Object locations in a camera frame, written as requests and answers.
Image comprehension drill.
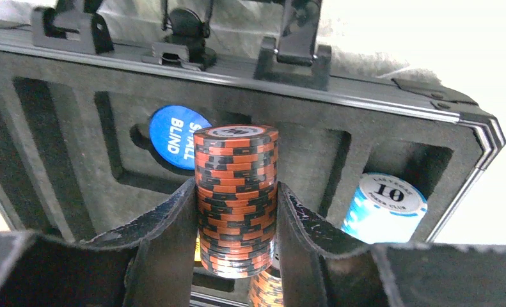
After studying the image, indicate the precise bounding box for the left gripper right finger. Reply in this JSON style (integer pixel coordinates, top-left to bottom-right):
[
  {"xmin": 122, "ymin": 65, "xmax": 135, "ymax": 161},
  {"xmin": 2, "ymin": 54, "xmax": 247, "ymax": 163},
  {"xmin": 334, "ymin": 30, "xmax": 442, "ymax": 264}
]
[{"xmin": 277, "ymin": 183, "xmax": 506, "ymax": 306}]

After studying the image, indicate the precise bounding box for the blue dealer button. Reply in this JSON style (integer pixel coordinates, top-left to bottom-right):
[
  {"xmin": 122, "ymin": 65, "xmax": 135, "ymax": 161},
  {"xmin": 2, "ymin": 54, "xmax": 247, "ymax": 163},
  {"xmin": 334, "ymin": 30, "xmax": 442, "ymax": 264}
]
[{"xmin": 148, "ymin": 105, "xmax": 211, "ymax": 170}]

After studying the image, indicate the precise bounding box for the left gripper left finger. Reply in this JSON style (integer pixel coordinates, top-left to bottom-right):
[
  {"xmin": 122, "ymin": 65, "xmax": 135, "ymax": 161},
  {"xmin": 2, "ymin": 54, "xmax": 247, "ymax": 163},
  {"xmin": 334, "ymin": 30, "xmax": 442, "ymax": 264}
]
[{"xmin": 0, "ymin": 179, "xmax": 197, "ymax": 306}]

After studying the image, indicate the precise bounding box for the black foam-lined poker case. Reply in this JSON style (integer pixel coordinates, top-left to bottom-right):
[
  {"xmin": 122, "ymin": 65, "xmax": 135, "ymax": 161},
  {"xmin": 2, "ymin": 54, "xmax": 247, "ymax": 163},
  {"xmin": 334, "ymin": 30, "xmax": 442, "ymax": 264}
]
[{"xmin": 0, "ymin": 8, "xmax": 506, "ymax": 244}]

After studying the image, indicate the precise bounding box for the light blue poker chip stack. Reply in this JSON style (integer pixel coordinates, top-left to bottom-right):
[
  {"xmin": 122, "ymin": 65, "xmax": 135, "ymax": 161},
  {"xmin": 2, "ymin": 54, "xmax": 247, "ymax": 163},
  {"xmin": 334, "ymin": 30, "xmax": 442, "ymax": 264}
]
[{"xmin": 341, "ymin": 172, "xmax": 428, "ymax": 244}]

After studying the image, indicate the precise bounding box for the orange big blind button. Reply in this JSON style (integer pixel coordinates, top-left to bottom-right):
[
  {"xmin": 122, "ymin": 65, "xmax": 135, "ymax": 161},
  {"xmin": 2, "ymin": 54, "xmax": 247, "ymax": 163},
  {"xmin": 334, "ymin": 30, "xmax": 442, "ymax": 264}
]
[{"xmin": 194, "ymin": 237, "xmax": 201, "ymax": 262}]

